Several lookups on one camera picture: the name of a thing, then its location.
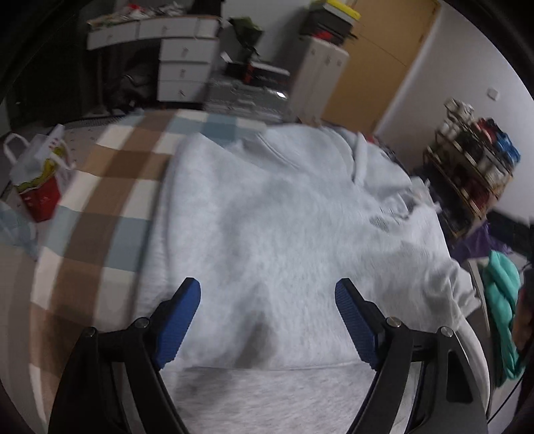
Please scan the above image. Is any light grey hoodie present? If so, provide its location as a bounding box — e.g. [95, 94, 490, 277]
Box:
[133, 123, 480, 434]

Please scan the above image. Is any grey ribbed suitcase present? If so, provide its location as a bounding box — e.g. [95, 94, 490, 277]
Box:
[204, 75, 295, 124]

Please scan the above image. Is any green bag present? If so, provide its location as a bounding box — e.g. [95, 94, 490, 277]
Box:
[229, 17, 263, 55]

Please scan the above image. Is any teal garment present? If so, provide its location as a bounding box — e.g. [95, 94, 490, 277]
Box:
[483, 250, 527, 380]

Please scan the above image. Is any wooden wardrobe door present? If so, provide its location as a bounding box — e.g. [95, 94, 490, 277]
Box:
[321, 0, 441, 134]

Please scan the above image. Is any checkered brown blue blanket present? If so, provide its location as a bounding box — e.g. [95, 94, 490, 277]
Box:
[27, 109, 301, 376]

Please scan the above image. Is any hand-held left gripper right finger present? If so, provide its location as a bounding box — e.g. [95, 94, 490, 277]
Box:
[334, 278, 489, 434]

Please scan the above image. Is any pale blue cloth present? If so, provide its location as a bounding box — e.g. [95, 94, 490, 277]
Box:
[0, 200, 40, 259]

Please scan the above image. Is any white cabinet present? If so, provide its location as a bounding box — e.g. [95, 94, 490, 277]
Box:
[288, 35, 350, 126]

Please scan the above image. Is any black red box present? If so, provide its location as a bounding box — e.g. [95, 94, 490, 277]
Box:
[225, 60, 290, 90]

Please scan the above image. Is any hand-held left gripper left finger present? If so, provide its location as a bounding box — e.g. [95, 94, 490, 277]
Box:
[49, 277, 202, 434]

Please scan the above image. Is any dark desk chair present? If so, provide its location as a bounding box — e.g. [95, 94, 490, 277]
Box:
[106, 50, 159, 115]

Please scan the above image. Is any white red shopping bag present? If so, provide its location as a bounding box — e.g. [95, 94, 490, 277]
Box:
[4, 124, 76, 223]

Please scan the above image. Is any purple cloth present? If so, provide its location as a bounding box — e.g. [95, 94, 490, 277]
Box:
[453, 221, 514, 268]

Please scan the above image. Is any white drawer desk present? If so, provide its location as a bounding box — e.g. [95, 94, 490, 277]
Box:
[86, 16, 220, 103]

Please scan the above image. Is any stack of black boxes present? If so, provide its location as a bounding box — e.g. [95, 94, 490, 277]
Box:
[298, 0, 361, 44]

